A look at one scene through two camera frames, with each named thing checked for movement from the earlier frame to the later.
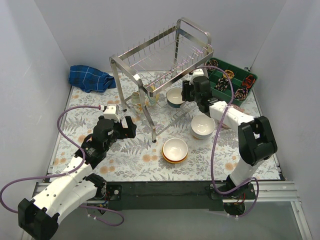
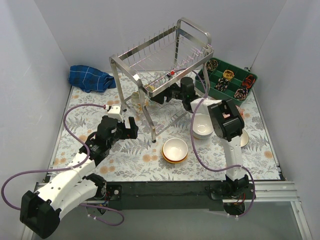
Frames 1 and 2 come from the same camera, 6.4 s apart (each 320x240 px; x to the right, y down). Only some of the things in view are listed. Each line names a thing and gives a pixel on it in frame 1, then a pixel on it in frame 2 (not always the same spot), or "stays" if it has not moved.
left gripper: (122, 129) stays
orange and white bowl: (175, 150) stays
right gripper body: (186, 90) -> (168, 93)
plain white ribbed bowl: (201, 137) stays
